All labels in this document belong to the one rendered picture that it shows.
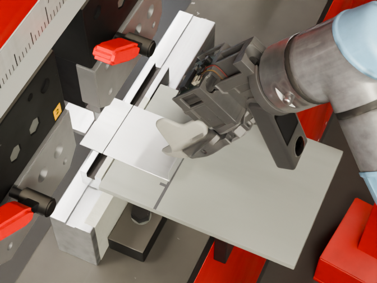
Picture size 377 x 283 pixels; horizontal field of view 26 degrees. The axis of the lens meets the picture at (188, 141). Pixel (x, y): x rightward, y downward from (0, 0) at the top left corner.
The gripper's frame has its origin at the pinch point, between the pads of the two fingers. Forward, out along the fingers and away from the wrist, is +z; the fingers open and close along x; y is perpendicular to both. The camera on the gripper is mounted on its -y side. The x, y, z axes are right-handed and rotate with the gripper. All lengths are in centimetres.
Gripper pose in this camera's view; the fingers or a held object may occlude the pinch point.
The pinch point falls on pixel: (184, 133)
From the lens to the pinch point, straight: 101.3
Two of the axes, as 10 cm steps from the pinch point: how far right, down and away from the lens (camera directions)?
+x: -4.2, 7.5, -5.1
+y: -6.9, -6.3, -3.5
